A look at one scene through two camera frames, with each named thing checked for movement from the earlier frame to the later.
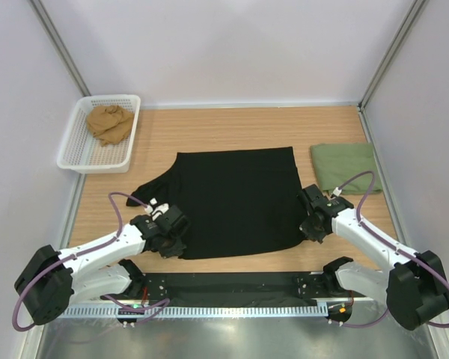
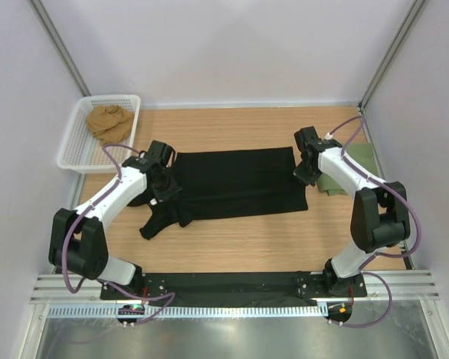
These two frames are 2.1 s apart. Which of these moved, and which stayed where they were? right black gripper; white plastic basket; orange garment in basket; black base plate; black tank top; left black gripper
Moved: left black gripper; right black gripper; black tank top
Stayed: white plastic basket; black base plate; orange garment in basket
